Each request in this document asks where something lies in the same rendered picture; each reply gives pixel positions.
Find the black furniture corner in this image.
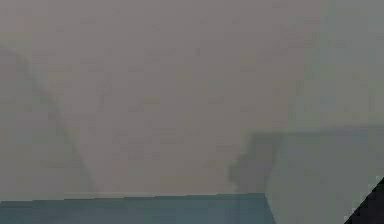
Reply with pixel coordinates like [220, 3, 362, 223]
[344, 176, 384, 224]

